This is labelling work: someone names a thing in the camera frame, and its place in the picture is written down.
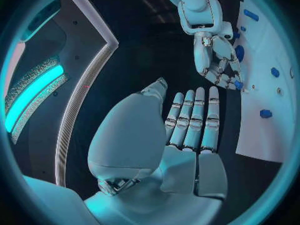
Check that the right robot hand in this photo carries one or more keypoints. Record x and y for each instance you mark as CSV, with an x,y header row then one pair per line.
x,y
204,56

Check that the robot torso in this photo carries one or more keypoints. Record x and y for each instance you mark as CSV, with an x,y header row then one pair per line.
x,y
79,41

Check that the white task board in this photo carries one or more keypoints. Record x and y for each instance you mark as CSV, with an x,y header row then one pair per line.
x,y
262,135

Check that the blue cylinder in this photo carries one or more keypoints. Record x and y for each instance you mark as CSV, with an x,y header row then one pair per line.
x,y
275,72

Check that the glowing light bar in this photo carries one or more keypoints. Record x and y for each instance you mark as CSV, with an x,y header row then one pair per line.
x,y
32,97

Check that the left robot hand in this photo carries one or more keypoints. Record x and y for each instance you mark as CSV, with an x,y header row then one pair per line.
x,y
131,135

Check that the blue long plug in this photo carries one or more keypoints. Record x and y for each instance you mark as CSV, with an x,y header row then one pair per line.
x,y
251,15

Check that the small blue peg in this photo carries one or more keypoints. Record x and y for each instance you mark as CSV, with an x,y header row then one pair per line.
x,y
243,28

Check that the blue block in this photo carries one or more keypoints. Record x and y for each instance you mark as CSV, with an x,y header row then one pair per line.
x,y
266,113

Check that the blue gear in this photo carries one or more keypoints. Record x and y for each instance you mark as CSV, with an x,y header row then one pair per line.
x,y
240,53

